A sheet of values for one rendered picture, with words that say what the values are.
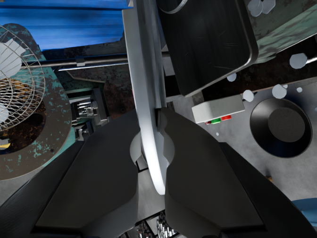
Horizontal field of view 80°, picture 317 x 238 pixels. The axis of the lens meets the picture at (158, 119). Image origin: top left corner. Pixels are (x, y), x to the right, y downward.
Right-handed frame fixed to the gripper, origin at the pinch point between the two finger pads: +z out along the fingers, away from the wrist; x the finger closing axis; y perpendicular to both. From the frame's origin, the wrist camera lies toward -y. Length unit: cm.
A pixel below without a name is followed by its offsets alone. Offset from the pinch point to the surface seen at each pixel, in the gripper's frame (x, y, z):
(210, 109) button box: 15.2, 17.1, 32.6
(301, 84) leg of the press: 64, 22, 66
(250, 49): 9.3, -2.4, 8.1
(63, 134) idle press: -62, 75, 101
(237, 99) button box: 23.8, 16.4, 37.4
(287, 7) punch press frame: 18.6, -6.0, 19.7
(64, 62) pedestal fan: -46, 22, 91
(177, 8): 3.2, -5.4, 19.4
